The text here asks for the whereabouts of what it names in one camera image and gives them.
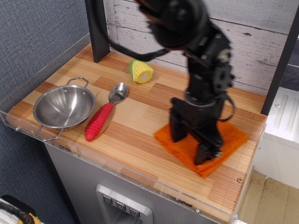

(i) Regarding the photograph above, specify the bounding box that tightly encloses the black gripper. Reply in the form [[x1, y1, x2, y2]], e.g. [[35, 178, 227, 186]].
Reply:
[[170, 98, 224, 165]]

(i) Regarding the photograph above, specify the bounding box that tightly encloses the orange cloth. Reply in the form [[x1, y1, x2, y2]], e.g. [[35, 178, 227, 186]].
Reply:
[[154, 122, 249, 178]]

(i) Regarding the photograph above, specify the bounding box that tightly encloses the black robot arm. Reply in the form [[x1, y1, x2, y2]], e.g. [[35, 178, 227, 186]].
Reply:
[[138, 0, 234, 165]]

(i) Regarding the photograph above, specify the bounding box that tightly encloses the clear acrylic table guard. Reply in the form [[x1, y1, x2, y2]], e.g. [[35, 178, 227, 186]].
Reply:
[[0, 33, 268, 224]]

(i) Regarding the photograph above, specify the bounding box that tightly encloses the toy corn cob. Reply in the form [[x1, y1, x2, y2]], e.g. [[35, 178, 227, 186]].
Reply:
[[129, 59, 154, 84]]

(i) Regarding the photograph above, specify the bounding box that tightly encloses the white cabinet at right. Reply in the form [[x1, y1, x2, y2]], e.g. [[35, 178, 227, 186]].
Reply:
[[253, 87, 299, 189]]

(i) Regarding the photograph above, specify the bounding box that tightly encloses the silver dispenser button panel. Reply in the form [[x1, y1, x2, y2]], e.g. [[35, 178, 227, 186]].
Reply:
[[96, 184, 154, 224]]

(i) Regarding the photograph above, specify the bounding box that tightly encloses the grey toy fridge cabinet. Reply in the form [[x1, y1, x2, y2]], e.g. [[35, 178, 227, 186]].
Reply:
[[45, 144, 214, 224]]

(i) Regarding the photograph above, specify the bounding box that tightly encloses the black and yellow object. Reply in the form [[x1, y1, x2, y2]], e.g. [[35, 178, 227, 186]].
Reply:
[[0, 195, 42, 224]]

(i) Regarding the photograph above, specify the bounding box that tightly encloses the red handled metal spoon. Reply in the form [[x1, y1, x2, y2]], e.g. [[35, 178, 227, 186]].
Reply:
[[85, 83, 128, 141]]

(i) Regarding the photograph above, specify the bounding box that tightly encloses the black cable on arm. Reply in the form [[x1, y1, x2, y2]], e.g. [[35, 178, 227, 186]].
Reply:
[[100, 0, 236, 123]]

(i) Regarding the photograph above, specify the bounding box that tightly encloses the dark right shelf post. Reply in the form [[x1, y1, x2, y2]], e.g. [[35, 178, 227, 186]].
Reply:
[[261, 8, 299, 116]]

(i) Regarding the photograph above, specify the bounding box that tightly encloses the dark shelf post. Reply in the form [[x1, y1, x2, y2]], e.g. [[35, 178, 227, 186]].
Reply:
[[261, 8, 299, 116], [85, 0, 110, 63]]

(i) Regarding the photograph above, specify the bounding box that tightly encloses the steel bowl with handles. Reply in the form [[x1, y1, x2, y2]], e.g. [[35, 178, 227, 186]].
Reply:
[[33, 77, 96, 142]]

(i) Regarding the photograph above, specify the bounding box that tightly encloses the dark left shelf post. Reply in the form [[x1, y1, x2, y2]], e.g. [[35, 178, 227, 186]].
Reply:
[[85, 0, 110, 63]]

